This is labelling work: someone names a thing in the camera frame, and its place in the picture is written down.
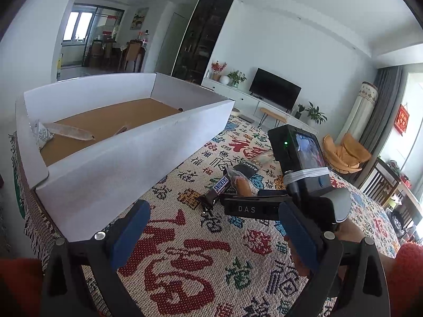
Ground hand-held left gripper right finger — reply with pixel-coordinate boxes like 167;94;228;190
278;201;390;317

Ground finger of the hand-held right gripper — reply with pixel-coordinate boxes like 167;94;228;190
220;189;291;220

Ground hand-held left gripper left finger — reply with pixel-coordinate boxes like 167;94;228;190
39;200;152;317

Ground orange sausage bun packet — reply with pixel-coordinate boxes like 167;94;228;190
224;168;253;196

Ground brown chocolate bar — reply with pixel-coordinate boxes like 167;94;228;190
197;176;232;210

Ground black snack packet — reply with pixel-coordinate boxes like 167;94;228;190
235;162;262;179

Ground white cardboard box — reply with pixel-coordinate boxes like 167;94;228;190
15;72;235;243

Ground long clear cracker packet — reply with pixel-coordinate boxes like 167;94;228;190
43;123;96;141

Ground white triangular packet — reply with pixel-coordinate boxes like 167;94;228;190
29;120;53;151

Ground person's right forearm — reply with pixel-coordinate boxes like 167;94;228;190
364;238;423;317

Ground person's left forearm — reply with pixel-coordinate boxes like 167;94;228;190
0;258;45;317

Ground person's right hand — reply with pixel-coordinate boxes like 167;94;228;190
334;218;367;244

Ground orange lounge chair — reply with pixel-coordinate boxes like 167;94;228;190
322;134;372;174

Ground large leafy potted plant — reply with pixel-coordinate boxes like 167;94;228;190
305;102;328;125

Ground small wooden bench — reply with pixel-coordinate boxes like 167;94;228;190
258;107;287;129

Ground printed woven blanket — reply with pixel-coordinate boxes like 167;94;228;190
8;112;402;317

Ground black television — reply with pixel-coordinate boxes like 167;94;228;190
249;68;302;111

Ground covered standing air conditioner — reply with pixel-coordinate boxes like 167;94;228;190
337;82;379;144

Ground white television cabinet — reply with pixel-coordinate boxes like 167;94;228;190
201;78;314;128

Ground dark wooden chair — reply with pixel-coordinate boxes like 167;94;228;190
358;158;402;205

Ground grey curtain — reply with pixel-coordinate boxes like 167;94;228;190
358;66;402;154

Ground bushy green potted plant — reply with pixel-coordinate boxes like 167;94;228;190
227;70;247;88

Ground cluttered wooden side table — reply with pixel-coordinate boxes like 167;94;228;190
387;172;423;245

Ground red flower vase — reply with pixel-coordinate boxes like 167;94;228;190
211;61;228;81

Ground black glass cabinet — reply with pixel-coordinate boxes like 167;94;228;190
171;0;235;85

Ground wooden dining chair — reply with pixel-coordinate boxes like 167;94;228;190
124;40;146;72

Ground dining table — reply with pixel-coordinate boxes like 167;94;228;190
89;38;146;70

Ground red wall hanging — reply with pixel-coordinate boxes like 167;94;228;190
396;104;410;136

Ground wall painting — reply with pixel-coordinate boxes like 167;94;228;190
130;7;149;30

